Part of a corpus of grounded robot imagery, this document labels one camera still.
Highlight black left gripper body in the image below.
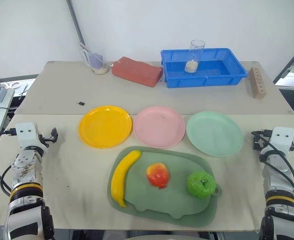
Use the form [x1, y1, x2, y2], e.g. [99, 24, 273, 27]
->
[35, 124, 51, 149]

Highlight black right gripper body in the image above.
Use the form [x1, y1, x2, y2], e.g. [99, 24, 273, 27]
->
[257, 128, 273, 151]

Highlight light green plastic plate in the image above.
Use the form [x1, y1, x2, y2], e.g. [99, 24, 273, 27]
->
[185, 110, 245, 158]

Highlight yellow plastic plate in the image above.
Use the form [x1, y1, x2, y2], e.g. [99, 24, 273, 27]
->
[78, 105, 133, 150]

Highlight pink plastic plate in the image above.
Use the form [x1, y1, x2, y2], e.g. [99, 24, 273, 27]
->
[133, 105, 187, 149]

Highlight metal tweezers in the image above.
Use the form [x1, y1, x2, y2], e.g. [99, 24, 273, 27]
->
[18, 83, 29, 100]

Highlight wooden block with holes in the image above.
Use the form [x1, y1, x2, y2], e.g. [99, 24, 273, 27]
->
[248, 66, 267, 100]

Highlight green toy apple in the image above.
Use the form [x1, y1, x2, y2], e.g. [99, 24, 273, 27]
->
[186, 170, 217, 200]

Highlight yellow toy banana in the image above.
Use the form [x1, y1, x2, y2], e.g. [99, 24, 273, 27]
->
[110, 149, 143, 209]

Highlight blue plastic bin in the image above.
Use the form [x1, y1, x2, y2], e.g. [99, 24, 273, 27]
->
[160, 47, 249, 89]

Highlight clear measuring cup with grains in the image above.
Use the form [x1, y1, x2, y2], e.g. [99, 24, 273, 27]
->
[79, 43, 110, 75]

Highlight purple scoop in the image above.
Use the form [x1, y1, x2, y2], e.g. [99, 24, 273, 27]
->
[86, 51, 105, 70]

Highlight tall clear glass with grains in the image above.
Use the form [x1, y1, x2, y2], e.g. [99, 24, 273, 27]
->
[184, 39, 206, 74]

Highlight red orange toy pomegranate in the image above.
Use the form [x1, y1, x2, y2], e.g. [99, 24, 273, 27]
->
[146, 162, 170, 190]

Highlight red brick block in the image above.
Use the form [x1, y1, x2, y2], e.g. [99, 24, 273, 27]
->
[111, 56, 164, 88]

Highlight green cutting board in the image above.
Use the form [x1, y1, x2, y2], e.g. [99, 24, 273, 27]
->
[107, 145, 223, 229]

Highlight grey metal pole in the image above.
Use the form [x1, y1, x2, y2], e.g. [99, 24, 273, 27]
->
[66, 0, 85, 46]

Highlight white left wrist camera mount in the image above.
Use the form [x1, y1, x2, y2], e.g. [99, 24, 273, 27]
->
[14, 122, 40, 147]

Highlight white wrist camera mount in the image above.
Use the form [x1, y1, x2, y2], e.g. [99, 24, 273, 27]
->
[268, 126, 294, 154]
[14, 122, 40, 147]

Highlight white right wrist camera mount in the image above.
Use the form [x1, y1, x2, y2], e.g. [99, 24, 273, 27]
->
[268, 126, 294, 154]

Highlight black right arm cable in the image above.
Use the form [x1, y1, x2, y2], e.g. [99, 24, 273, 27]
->
[258, 134, 294, 204]

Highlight dark window frame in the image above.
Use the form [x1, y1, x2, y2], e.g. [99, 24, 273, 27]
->
[273, 39, 294, 89]

